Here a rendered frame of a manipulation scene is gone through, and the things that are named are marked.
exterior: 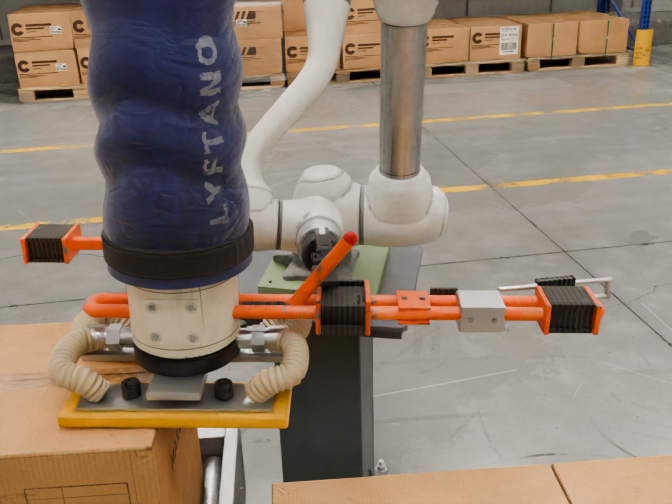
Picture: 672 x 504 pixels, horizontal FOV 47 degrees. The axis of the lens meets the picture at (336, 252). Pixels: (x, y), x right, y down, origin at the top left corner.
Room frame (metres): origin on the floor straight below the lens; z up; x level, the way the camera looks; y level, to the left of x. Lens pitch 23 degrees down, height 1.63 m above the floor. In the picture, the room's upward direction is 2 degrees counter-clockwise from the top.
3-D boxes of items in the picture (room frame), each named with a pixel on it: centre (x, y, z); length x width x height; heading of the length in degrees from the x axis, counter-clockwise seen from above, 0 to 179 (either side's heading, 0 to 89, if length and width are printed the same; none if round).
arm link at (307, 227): (1.36, 0.03, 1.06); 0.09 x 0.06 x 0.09; 94
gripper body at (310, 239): (1.29, 0.03, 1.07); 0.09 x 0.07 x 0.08; 4
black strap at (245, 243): (1.10, 0.24, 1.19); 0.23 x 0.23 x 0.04
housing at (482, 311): (1.08, -0.22, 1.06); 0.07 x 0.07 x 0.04; 89
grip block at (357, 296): (1.09, -0.01, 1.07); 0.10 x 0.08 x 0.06; 179
